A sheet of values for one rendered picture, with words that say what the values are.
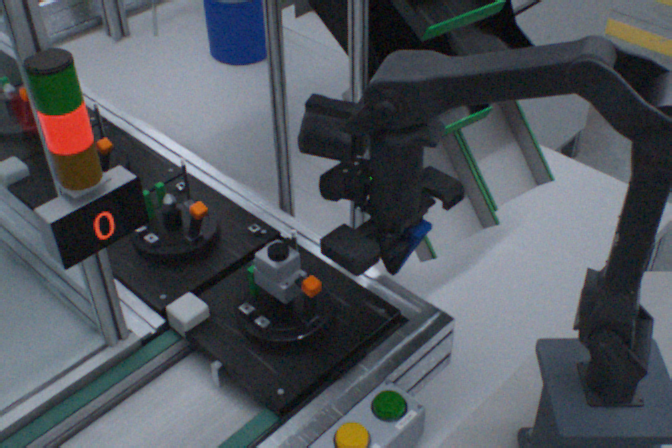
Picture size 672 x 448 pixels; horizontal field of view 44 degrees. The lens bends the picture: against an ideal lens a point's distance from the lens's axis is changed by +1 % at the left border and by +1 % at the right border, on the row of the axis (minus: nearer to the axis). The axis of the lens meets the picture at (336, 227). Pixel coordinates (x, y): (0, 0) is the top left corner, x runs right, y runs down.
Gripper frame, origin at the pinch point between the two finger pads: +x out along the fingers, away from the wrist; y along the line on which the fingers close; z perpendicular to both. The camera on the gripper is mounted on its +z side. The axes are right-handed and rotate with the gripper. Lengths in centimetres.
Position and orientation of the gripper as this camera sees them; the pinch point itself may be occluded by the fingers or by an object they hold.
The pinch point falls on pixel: (393, 251)
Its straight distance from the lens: 97.0
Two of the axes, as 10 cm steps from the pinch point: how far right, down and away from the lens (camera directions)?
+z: -7.2, -4.4, 5.4
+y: -7.0, 4.8, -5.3
